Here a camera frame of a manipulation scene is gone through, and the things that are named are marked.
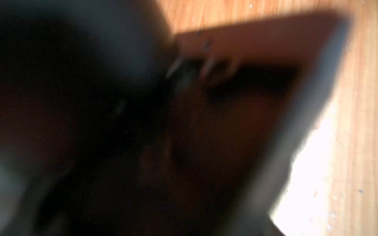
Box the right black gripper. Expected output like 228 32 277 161
1 1 298 236

